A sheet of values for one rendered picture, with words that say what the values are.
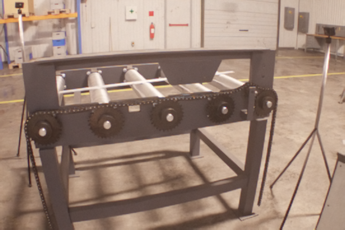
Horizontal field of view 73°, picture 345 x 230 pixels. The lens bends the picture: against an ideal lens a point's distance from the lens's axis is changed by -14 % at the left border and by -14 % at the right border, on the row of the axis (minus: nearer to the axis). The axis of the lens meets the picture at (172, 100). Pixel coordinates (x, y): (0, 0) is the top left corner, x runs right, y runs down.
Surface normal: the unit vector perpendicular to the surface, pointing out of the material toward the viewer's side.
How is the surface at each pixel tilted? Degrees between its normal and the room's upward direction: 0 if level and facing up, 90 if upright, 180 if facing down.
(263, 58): 90
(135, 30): 90
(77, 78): 90
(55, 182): 90
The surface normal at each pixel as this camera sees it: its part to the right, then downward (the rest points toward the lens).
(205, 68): 0.33, 0.29
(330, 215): -0.90, 0.14
